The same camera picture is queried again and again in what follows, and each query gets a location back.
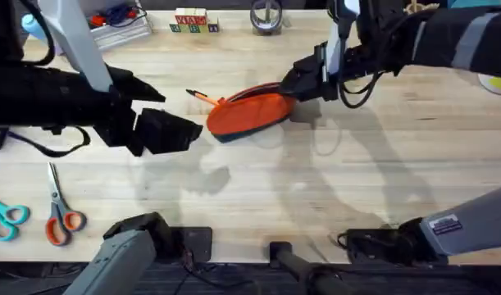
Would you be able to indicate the yellow and white round object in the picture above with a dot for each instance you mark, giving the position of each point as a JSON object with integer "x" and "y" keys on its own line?
{"x": 498, "y": 84}

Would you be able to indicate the orange pen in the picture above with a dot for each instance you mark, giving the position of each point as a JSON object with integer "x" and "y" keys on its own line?
{"x": 203, "y": 97}

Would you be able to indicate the orange soft zip bag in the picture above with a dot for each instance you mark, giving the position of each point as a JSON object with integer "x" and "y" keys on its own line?
{"x": 250, "y": 112}

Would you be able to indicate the black rail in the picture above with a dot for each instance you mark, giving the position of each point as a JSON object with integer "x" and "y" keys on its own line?
{"x": 418, "y": 282}

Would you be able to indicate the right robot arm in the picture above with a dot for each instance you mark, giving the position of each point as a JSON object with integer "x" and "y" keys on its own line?
{"x": 447, "y": 41}

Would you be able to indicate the orange and grey scissors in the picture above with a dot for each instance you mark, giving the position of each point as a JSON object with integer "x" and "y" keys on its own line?
{"x": 59, "y": 205}

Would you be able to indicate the right wrist upright plate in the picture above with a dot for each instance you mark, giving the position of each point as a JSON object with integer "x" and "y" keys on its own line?
{"x": 334, "y": 45}

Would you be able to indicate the toy blocks on green board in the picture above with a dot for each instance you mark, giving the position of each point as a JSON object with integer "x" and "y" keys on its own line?
{"x": 192, "y": 20}

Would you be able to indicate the wooden object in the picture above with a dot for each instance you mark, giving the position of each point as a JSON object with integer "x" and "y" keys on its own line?
{"x": 420, "y": 6}

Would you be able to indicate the grey tape roll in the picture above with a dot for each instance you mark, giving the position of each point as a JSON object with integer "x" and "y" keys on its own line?
{"x": 266, "y": 18}

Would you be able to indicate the pale blue bottle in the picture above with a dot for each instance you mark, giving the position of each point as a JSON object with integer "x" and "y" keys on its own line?
{"x": 32, "y": 26}

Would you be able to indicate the left wrist upright plate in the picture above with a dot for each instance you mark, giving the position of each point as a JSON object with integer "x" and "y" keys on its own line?
{"x": 80, "y": 45}

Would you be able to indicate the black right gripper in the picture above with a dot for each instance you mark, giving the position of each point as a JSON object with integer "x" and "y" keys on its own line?
{"x": 356, "y": 61}

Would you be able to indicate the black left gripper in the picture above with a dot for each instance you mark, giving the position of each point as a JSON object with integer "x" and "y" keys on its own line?
{"x": 119, "y": 123}

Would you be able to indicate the teal object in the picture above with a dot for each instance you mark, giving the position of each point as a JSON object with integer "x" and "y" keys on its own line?
{"x": 479, "y": 3}

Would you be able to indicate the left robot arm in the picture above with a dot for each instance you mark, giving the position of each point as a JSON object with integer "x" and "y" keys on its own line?
{"x": 28, "y": 96}

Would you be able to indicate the wrist upright plate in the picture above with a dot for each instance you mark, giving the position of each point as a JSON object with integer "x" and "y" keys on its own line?
{"x": 334, "y": 45}
{"x": 80, "y": 45}

